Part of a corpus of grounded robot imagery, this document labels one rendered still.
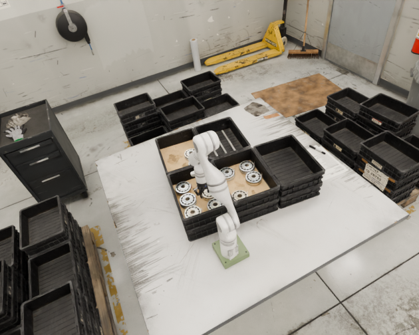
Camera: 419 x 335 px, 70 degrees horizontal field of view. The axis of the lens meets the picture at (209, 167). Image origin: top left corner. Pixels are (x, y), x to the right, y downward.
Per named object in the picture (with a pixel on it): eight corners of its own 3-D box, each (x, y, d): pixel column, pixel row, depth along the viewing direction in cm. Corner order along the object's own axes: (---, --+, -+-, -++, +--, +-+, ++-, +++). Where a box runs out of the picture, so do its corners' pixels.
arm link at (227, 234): (221, 228, 140) (223, 247, 152) (239, 221, 142) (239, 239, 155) (213, 215, 146) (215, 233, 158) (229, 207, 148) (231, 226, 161)
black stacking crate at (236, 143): (251, 159, 209) (251, 147, 201) (212, 172, 205) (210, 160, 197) (231, 128, 237) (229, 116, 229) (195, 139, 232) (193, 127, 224)
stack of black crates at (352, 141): (372, 168, 278) (383, 139, 254) (347, 181, 271) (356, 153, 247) (340, 145, 305) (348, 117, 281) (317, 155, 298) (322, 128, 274)
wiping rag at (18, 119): (32, 123, 267) (30, 120, 265) (6, 132, 262) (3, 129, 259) (30, 109, 286) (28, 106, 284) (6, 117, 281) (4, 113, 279)
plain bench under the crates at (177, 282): (377, 270, 225) (410, 214, 176) (183, 390, 186) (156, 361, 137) (259, 151, 333) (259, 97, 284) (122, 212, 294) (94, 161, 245)
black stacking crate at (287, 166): (323, 184, 186) (326, 171, 178) (280, 199, 181) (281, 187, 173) (290, 147, 214) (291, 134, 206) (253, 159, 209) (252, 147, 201)
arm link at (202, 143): (194, 139, 126) (211, 191, 135) (215, 131, 128) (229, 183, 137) (188, 135, 135) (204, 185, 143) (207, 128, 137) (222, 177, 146)
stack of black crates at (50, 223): (89, 262, 242) (64, 231, 211) (51, 280, 235) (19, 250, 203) (81, 226, 269) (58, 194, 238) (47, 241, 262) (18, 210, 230)
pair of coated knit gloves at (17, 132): (27, 138, 251) (25, 135, 249) (3, 146, 247) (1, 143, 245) (26, 123, 268) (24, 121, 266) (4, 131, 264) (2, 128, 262)
